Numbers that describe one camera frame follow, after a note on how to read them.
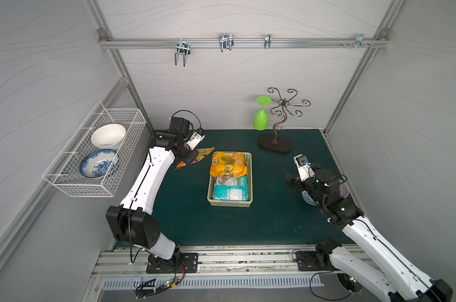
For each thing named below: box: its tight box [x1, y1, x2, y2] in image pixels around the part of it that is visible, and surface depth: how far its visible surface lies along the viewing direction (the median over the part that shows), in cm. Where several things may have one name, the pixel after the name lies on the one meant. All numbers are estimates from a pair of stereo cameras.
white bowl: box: [90, 123, 127, 149], surface depth 71 cm
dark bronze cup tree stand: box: [257, 87, 312, 153], surface depth 98 cm
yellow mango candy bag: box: [209, 152, 248, 179], surface depth 92 cm
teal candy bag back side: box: [212, 175, 249, 201], surface depth 89 cm
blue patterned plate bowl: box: [79, 148, 120, 179], surface depth 65 cm
